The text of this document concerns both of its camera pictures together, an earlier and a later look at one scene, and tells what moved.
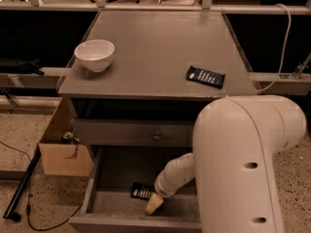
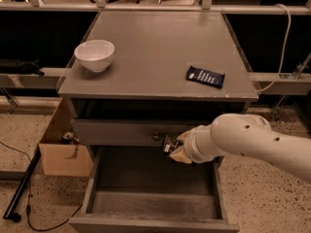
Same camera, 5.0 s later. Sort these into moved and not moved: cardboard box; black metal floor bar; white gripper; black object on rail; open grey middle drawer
Moved: white gripper
Not moved: open grey middle drawer; black metal floor bar; black object on rail; cardboard box
